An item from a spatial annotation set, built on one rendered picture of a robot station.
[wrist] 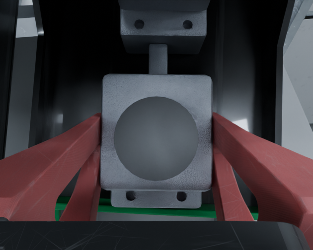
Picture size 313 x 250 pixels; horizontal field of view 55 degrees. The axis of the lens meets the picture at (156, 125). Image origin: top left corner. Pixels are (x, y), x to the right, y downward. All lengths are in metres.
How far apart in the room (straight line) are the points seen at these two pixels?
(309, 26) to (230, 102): 0.81
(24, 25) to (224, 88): 0.13
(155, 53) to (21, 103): 0.17
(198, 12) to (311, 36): 0.87
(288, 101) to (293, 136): 0.08
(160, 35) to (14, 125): 0.19
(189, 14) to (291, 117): 0.51
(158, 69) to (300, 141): 0.49
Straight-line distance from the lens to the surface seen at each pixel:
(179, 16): 0.16
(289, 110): 0.66
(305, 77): 1.19
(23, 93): 0.29
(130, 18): 0.16
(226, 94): 0.18
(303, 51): 1.06
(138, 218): 0.33
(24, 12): 0.22
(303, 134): 0.64
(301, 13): 0.24
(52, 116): 0.19
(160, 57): 0.16
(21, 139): 0.31
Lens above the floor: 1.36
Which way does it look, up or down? 60 degrees down
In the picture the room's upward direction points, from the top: 2 degrees clockwise
